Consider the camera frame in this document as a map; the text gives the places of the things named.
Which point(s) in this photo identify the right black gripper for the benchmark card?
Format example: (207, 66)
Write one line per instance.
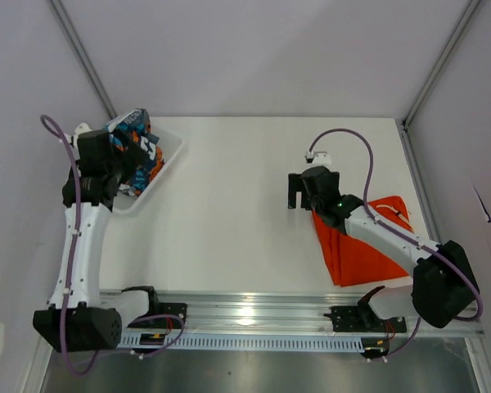
(295, 185)

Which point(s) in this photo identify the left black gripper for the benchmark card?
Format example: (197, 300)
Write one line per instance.
(132, 151)

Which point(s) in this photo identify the colourful patterned shorts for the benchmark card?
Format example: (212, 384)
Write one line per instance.
(131, 134)

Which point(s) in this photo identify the white plastic basket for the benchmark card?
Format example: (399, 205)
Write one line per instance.
(173, 146)

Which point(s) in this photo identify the orange shorts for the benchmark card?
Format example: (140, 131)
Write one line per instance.
(351, 262)

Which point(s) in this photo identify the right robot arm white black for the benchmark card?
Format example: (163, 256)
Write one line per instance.
(443, 283)

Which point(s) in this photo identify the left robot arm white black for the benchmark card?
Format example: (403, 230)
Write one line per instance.
(75, 319)

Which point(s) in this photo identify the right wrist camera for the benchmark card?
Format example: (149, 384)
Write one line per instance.
(317, 158)

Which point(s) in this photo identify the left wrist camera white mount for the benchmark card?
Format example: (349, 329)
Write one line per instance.
(82, 128)

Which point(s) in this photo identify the right aluminium side rail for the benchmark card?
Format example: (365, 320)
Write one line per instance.
(419, 183)

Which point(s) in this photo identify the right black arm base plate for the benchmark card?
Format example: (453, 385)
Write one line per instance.
(346, 318)

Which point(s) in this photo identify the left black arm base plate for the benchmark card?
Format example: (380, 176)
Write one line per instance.
(167, 310)

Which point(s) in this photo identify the aluminium rail beam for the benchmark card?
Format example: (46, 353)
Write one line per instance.
(259, 313)

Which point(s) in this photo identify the left aluminium frame post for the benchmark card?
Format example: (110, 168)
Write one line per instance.
(80, 52)

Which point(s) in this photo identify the aluminium frame post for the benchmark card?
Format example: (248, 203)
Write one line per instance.
(449, 49)
(80, 52)

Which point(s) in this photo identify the slotted white cable duct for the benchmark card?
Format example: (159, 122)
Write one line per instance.
(203, 341)

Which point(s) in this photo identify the right aluminium frame post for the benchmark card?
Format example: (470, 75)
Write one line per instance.
(449, 49)

